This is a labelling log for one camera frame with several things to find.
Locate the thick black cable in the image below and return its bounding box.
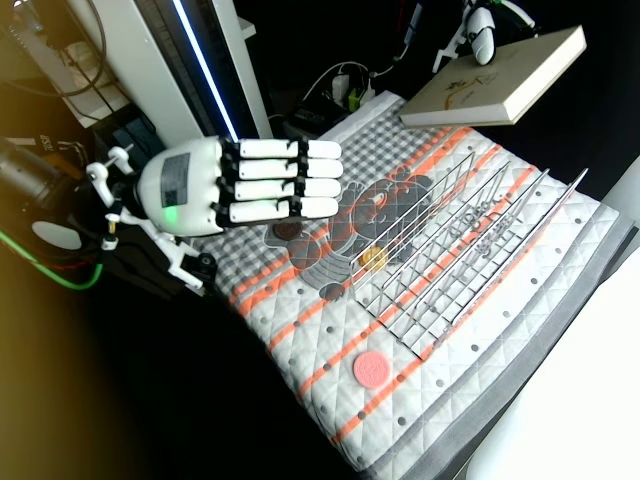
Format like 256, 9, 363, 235
0, 0, 110, 99

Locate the white wire rack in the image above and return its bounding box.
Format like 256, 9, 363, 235
348, 152, 590, 360

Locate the grey quilt with bear print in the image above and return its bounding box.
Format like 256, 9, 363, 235
192, 89, 634, 480

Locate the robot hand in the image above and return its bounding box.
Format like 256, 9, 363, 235
133, 135, 345, 239
462, 0, 540, 67

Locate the pink toy cookie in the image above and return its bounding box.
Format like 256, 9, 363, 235
352, 349, 392, 390

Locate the white robot body column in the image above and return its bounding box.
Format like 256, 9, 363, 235
64, 0, 274, 151

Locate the yellow toy butter cookie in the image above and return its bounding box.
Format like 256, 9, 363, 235
360, 246, 389, 273

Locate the beige paperback book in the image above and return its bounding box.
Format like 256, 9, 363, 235
399, 24, 588, 127

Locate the thin green cable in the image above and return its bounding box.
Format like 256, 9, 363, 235
0, 228, 105, 292

